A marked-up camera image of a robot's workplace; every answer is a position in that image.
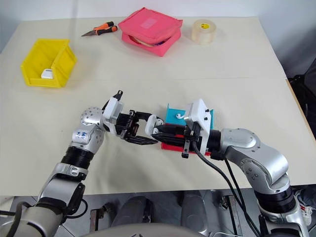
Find orange and black pliers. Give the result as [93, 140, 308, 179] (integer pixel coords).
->
[80, 21, 119, 38]

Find rusty metal bracket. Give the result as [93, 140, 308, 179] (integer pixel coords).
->
[222, 195, 241, 235]
[90, 202, 117, 232]

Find clear tape roll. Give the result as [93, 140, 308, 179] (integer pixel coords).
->
[191, 19, 218, 45]

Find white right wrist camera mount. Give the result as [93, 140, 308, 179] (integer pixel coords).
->
[185, 98, 212, 153]

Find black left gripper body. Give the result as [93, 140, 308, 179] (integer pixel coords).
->
[116, 111, 140, 139]

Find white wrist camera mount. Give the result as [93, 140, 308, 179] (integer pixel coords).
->
[185, 98, 212, 153]
[102, 97, 124, 135]

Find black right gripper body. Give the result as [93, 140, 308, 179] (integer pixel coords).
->
[181, 121, 200, 158]

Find yellow plastic bin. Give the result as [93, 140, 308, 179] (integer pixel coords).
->
[20, 38, 78, 88]

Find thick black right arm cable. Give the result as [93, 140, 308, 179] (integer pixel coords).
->
[192, 138, 262, 237]

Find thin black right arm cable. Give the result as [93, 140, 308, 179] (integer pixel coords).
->
[211, 152, 250, 215]

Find grey robot torso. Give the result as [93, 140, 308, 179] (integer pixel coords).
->
[81, 222, 210, 237]

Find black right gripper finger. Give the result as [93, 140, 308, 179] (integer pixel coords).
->
[152, 133, 186, 147]
[154, 124, 186, 136]

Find pink fabric pouch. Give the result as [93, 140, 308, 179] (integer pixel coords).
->
[118, 7, 184, 57]

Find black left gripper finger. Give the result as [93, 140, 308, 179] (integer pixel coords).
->
[134, 111, 158, 122]
[124, 135, 159, 147]

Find red plastic tray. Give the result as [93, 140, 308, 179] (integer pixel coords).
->
[160, 123, 212, 157]

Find blue plastic tray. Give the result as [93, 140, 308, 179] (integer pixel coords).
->
[164, 103, 215, 130]

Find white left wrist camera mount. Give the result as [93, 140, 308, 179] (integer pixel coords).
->
[102, 97, 124, 135]

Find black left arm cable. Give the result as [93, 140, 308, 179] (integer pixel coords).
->
[0, 197, 89, 220]

